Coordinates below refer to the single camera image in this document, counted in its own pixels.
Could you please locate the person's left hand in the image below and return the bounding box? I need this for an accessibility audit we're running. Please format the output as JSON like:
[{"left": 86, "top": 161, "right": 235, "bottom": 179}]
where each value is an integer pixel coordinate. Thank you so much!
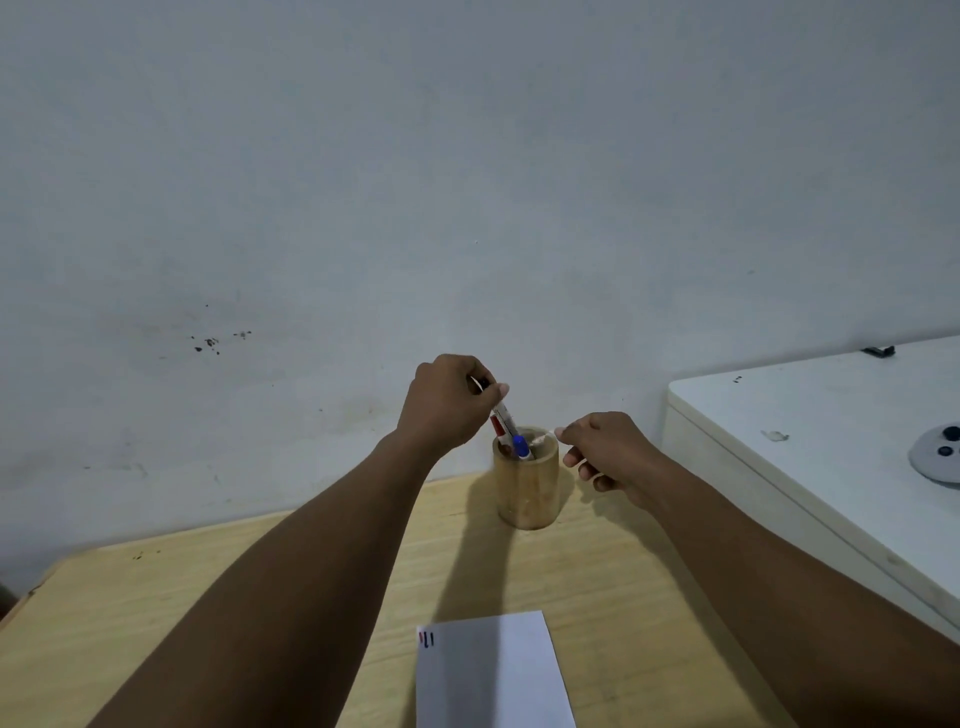
[{"left": 395, "top": 353, "right": 511, "bottom": 459}]

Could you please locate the person's right hand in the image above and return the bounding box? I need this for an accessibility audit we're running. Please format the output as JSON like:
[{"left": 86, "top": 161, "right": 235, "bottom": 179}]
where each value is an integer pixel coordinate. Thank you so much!
[{"left": 554, "top": 411, "right": 676, "bottom": 511}]

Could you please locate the black marker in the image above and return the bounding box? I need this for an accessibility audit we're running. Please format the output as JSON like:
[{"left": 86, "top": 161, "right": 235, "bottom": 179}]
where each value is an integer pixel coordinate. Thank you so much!
[{"left": 469, "top": 377, "right": 526, "bottom": 451}]

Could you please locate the white paper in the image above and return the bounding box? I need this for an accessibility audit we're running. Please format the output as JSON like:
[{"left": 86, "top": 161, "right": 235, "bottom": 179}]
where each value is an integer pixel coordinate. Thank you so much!
[{"left": 415, "top": 610, "right": 577, "bottom": 728}]

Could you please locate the person's left forearm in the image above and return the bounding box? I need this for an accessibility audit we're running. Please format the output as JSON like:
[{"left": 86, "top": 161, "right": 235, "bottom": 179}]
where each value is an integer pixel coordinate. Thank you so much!
[{"left": 86, "top": 431, "right": 440, "bottom": 728}]

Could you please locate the person's right forearm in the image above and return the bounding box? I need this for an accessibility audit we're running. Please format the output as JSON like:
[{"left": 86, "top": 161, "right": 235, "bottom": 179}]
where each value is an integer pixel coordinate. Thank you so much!
[{"left": 637, "top": 464, "right": 960, "bottom": 728}]

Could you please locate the wooden pen holder cup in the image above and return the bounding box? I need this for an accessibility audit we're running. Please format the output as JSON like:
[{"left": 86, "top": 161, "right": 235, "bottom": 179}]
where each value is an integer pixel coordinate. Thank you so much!
[{"left": 491, "top": 427, "right": 562, "bottom": 532}]

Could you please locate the white cabinet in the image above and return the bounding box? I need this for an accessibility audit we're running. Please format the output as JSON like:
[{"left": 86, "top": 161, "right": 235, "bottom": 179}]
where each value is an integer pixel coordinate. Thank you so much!
[{"left": 663, "top": 335, "right": 960, "bottom": 646}]

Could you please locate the white game controller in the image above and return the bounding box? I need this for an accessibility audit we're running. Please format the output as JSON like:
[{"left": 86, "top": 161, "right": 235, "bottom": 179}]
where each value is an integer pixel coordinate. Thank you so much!
[{"left": 908, "top": 423, "right": 960, "bottom": 487}]

